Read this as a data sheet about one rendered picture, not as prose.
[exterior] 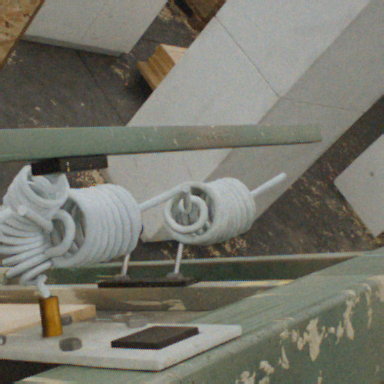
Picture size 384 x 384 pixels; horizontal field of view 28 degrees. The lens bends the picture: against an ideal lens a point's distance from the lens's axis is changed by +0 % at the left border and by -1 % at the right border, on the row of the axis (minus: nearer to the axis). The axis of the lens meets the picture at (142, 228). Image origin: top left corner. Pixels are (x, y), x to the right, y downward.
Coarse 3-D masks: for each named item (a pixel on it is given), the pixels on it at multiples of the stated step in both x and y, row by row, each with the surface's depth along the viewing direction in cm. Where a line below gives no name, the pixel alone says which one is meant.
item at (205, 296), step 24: (0, 288) 159; (24, 288) 154; (48, 288) 149; (72, 288) 145; (96, 288) 141; (120, 288) 137; (144, 288) 133; (168, 288) 130; (192, 288) 127; (216, 288) 124; (240, 288) 121; (264, 288) 118
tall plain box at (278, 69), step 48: (240, 0) 351; (288, 0) 334; (336, 0) 318; (192, 48) 370; (240, 48) 353; (288, 48) 335; (336, 48) 328; (192, 96) 372; (240, 96) 353; (288, 96) 342; (336, 96) 368; (144, 192) 395; (144, 240) 400
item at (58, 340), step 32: (64, 160) 51; (96, 160) 54; (32, 192) 55; (64, 192) 56; (0, 224) 58; (32, 224) 57; (32, 256) 58; (64, 320) 63; (128, 320) 58; (0, 352) 56; (32, 352) 54; (64, 352) 52; (96, 352) 51; (128, 352) 50; (160, 352) 48; (192, 352) 49
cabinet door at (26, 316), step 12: (0, 312) 141; (12, 312) 139; (24, 312) 137; (36, 312) 135; (60, 312) 129; (72, 312) 130; (84, 312) 132; (0, 324) 124; (12, 324) 123; (24, 324) 122; (36, 324) 123
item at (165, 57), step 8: (160, 48) 509; (168, 48) 510; (176, 48) 518; (184, 48) 527; (152, 56) 514; (160, 56) 511; (168, 56) 504; (176, 56) 510; (136, 64) 512; (144, 64) 514; (152, 64) 514; (160, 64) 510; (168, 64) 505; (144, 72) 507; (152, 72) 513; (160, 72) 511; (168, 72) 507; (136, 80) 517; (152, 80) 505; (160, 80) 511; (152, 88) 503
